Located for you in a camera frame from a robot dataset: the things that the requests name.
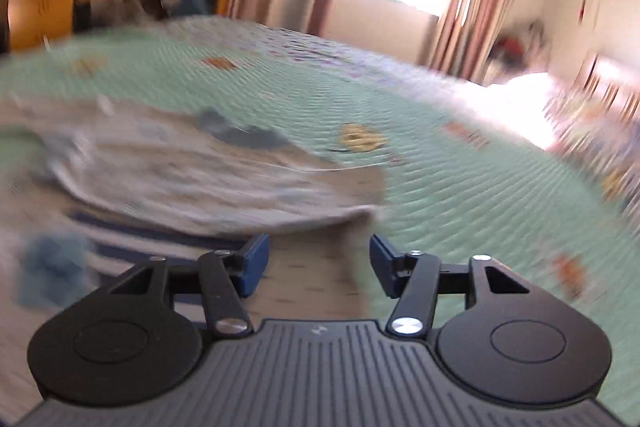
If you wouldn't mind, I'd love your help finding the wooden desk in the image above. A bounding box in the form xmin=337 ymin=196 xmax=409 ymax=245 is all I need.
xmin=7 ymin=0 xmax=147 ymax=52

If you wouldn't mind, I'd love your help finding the blue bundle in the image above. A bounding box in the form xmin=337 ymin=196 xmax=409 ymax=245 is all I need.
xmin=160 ymin=0 xmax=217 ymax=20

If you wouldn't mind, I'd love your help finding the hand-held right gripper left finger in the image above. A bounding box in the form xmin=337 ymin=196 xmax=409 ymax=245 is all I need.
xmin=107 ymin=233 xmax=271 ymax=341

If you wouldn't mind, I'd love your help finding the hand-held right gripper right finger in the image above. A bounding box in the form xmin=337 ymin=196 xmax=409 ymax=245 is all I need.
xmin=369 ymin=234 xmax=531 ymax=339

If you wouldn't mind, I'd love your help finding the wooden headboard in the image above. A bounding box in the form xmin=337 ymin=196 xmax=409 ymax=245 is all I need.
xmin=575 ymin=51 xmax=640 ymax=108

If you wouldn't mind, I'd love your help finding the pile of bags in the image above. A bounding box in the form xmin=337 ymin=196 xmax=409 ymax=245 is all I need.
xmin=490 ymin=21 xmax=552 ymax=74

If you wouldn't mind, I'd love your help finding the white star-print shirt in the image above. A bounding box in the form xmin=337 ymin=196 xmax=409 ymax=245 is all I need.
xmin=0 ymin=99 xmax=390 ymax=410

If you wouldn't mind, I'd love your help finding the green quilted bedspread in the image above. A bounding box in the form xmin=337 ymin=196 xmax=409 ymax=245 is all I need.
xmin=0 ymin=14 xmax=640 ymax=413

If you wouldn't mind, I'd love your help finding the floral folded quilt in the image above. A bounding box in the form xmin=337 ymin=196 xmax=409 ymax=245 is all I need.
xmin=470 ymin=72 xmax=640 ymax=208

